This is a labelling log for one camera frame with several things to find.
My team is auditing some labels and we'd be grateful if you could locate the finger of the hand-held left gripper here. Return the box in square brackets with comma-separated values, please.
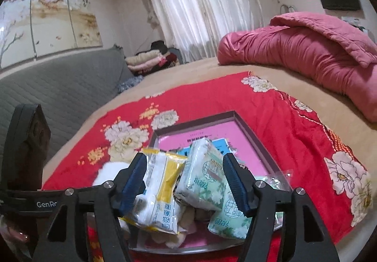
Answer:
[5, 104, 51, 192]

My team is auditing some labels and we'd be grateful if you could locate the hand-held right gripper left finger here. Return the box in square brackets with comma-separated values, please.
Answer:
[32, 153, 148, 262]

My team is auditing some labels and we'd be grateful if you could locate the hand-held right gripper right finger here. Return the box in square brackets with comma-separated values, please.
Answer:
[222, 153, 340, 262]

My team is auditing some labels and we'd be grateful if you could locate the yellow white packet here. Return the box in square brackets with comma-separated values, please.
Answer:
[122, 147, 189, 234]

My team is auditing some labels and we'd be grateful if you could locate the green floral tissue pack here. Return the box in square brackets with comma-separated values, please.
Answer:
[208, 188, 254, 240]
[175, 137, 229, 211]

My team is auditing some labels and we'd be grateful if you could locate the brown box with pink inside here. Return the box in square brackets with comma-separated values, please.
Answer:
[128, 110, 285, 251]

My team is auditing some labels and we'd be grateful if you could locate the person's left hand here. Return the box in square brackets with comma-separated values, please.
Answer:
[0, 218, 31, 248]

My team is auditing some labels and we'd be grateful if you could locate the grey quilted headboard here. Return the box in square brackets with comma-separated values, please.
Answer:
[0, 46, 136, 192]

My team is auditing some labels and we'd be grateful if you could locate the red floral blanket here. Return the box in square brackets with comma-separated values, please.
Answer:
[41, 71, 373, 262]

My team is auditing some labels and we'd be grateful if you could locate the blue patterned cloth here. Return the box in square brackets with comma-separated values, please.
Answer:
[117, 77, 145, 94]

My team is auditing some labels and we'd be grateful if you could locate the stack of folded clothes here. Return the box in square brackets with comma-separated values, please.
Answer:
[125, 41, 181, 77]

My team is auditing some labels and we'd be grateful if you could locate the pink quilt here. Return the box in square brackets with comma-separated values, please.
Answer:
[217, 12, 377, 124]

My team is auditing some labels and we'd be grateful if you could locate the white curtain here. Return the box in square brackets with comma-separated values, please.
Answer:
[144, 0, 266, 62]

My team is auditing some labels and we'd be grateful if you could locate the floral wall painting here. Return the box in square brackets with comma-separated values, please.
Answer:
[0, 0, 104, 70]

